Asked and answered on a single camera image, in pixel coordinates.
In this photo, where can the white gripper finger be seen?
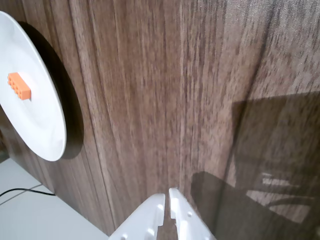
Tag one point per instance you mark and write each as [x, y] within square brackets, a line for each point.
[187, 220]
[147, 215]

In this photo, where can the orange lego block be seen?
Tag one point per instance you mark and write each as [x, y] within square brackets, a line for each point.
[18, 86]

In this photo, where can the white round plate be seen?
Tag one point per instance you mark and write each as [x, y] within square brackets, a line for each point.
[37, 120]

